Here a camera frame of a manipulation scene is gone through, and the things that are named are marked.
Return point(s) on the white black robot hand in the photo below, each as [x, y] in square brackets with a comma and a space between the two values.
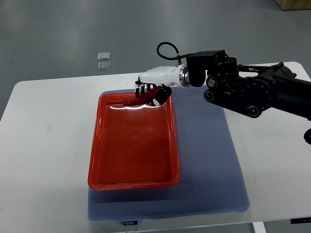
[165, 77]

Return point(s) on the white table leg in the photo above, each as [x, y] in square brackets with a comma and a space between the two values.
[258, 227]

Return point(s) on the cardboard box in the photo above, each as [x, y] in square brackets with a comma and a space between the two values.
[293, 5]

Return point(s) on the upper floor socket plate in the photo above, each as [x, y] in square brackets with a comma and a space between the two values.
[103, 56]

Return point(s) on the red plastic tray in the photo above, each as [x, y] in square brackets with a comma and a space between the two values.
[133, 147]

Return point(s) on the black label tag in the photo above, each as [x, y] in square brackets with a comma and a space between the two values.
[130, 223]

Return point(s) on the blue grey mesh mat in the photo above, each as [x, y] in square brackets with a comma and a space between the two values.
[211, 177]

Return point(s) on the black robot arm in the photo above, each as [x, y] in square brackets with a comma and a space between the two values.
[248, 90]

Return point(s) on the red pepper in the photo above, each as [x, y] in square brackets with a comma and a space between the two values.
[148, 97]

